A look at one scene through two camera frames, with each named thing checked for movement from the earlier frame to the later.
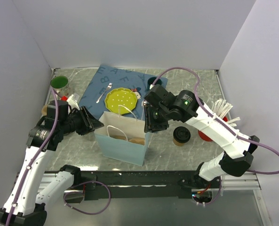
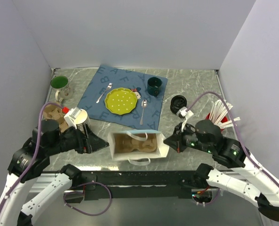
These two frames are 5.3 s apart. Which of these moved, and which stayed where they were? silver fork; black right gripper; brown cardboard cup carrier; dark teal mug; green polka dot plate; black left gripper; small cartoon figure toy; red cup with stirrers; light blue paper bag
Moved: black left gripper; light blue paper bag; brown cardboard cup carrier; black right gripper
Stayed: silver fork; small cartoon figure toy; green polka dot plate; red cup with stirrers; dark teal mug
